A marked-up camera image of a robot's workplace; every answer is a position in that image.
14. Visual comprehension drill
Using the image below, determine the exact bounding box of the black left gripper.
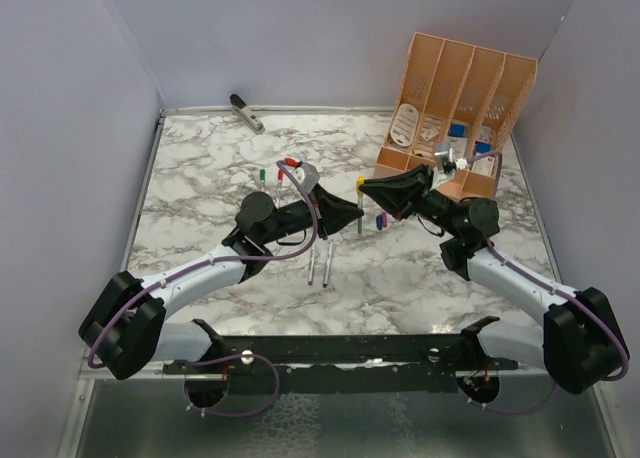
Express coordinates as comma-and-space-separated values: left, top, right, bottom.
261, 183, 364, 246

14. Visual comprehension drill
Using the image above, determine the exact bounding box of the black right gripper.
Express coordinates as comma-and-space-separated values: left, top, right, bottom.
361, 164, 463, 237

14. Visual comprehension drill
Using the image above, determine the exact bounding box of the white marker orange end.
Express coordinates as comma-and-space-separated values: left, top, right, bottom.
356, 186, 364, 237

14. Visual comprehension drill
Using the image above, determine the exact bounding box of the white marker purple end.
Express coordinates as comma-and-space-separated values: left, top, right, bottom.
307, 248, 316, 286

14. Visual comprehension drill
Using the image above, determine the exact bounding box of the white marker red end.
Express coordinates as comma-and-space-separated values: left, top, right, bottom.
274, 180, 283, 208

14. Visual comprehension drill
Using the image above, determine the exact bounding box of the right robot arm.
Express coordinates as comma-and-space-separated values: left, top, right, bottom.
358, 165, 630, 394

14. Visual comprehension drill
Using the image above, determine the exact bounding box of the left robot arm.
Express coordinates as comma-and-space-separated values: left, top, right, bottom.
78, 185, 364, 380

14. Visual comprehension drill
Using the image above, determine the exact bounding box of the white marker blue end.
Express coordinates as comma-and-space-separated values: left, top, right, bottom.
322, 240, 334, 288

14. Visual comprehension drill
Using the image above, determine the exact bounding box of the white oval perforated plate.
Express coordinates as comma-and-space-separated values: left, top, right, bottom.
389, 103, 420, 148

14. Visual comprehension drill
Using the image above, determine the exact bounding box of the blue white box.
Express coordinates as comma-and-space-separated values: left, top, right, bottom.
448, 123, 470, 138

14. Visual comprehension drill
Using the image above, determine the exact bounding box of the white red card box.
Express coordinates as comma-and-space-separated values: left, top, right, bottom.
471, 150, 496, 176

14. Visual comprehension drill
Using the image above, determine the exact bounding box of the peach desk organizer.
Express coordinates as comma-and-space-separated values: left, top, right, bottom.
373, 33, 538, 200

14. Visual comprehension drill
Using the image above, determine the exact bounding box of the grey stapler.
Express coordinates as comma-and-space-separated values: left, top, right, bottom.
229, 94, 264, 135

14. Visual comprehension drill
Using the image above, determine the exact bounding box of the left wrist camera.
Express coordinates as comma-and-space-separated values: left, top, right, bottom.
292, 162, 320, 194

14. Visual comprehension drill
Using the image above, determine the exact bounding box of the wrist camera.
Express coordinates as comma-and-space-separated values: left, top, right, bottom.
292, 162, 320, 194
431, 141, 468, 189

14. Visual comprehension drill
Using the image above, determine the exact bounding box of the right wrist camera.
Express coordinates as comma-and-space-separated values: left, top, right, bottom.
431, 141, 468, 189

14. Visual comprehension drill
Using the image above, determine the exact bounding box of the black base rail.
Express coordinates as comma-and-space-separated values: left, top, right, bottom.
163, 330, 518, 395

